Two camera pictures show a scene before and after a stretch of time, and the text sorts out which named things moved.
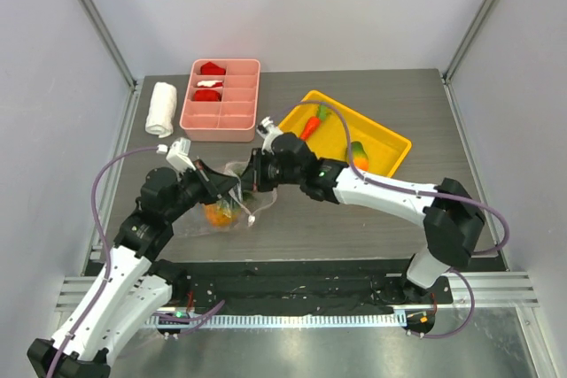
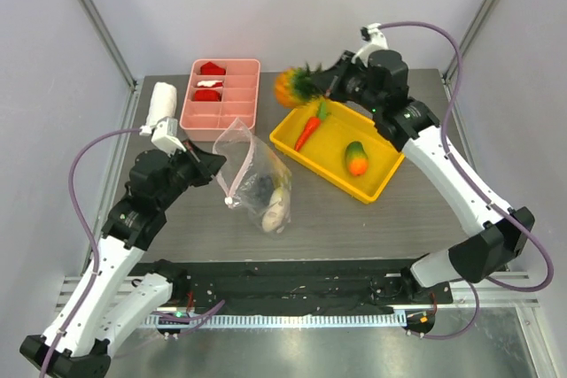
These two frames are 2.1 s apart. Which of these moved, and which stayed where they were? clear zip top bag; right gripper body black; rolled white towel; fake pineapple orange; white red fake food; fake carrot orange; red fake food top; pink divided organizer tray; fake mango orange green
Moved: right gripper body black; clear zip top bag; fake pineapple orange
Stayed: pink divided organizer tray; fake mango orange green; rolled white towel; red fake food top; white red fake food; fake carrot orange
